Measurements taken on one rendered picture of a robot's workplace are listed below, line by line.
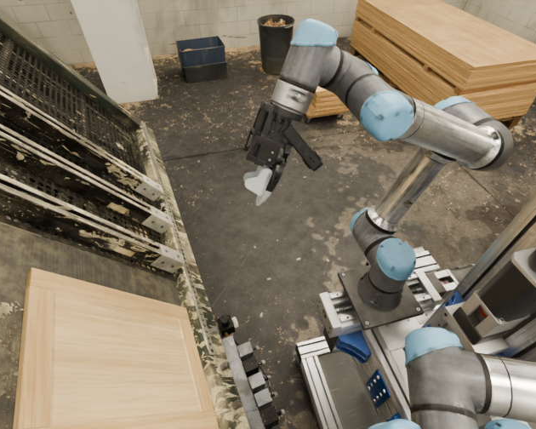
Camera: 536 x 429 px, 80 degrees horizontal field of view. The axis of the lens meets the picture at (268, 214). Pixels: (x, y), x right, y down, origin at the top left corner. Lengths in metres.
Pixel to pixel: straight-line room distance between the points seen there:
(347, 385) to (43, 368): 1.46
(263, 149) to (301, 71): 0.16
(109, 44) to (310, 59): 3.91
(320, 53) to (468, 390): 0.55
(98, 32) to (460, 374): 4.31
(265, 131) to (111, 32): 3.82
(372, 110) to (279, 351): 1.81
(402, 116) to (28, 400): 0.87
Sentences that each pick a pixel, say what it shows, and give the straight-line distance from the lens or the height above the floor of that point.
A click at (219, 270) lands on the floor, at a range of 2.47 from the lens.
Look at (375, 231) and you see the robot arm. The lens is 1.09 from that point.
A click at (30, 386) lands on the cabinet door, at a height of 1.35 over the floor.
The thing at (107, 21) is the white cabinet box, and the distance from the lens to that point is 4.36.
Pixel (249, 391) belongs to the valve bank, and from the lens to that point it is 1.36.
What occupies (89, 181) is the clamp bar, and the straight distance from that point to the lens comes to 1.35.
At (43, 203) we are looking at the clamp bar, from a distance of 1.12.
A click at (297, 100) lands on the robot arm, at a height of 1.77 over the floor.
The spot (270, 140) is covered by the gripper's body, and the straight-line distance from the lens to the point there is 0.63.
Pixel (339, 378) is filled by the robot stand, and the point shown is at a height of 0.21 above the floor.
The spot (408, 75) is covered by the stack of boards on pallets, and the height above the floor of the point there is 0.34.
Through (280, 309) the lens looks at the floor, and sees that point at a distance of 2.29.
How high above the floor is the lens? 2.06
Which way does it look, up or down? 48 degrees down
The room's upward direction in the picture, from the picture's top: straight up
